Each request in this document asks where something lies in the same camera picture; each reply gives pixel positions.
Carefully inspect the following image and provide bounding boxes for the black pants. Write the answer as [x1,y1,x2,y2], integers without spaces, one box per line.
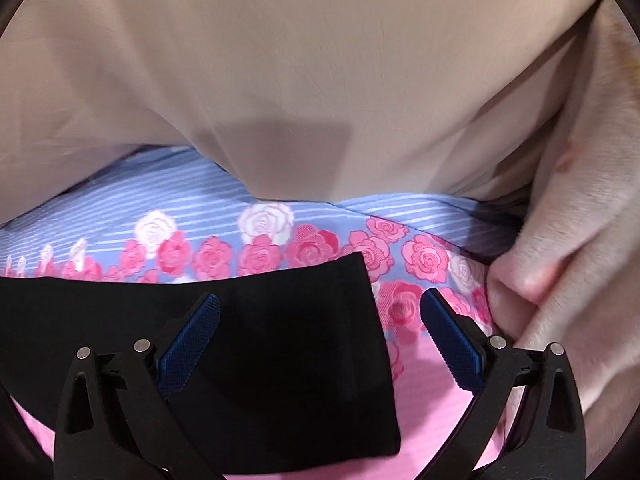
[1,255,401,474]

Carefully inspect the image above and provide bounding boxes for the floral beige blanket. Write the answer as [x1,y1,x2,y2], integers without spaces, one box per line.
[488,0,639,469]

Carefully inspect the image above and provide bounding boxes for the pink rose bed sheet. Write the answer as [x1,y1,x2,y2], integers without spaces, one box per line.
[1,148,521,479]

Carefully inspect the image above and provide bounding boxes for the beige duvet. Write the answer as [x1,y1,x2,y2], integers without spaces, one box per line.
[1,0,598,221]

